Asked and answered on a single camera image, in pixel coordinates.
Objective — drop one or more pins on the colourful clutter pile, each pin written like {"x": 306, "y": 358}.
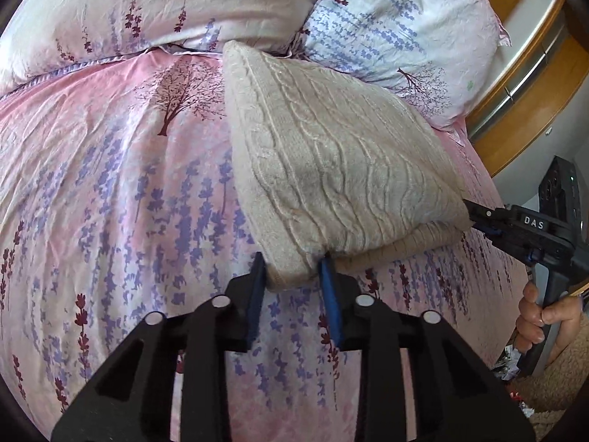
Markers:
{"x": 508, "y": 361}

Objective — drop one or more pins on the pink floral bed cover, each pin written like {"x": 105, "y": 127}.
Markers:
{"x": 115, "y": 193}

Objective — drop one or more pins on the pale pink floral pillow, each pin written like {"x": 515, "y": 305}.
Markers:
{"x": 161, "y": 0}

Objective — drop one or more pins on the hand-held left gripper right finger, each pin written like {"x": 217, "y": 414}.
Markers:
{"x": 330, "y": 306}

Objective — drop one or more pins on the person's right forearm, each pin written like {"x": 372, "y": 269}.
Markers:
{"x": 557, "y": 391}

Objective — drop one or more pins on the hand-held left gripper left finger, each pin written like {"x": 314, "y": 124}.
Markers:
{"x": 255, "y": 306}

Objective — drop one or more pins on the wooden headboard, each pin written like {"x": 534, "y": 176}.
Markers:
{"x": 520, "y": 115}

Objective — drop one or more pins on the white blue-flowered tree-print pillow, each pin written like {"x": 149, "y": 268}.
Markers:
{"x": 391, "y": 32}

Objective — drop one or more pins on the person's right hand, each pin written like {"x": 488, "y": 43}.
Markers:
{"x": 529, "y": 317}

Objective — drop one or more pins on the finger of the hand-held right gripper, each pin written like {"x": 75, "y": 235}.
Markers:
{"x": 487, "y": 212}
{"x": 490, "y": 229}

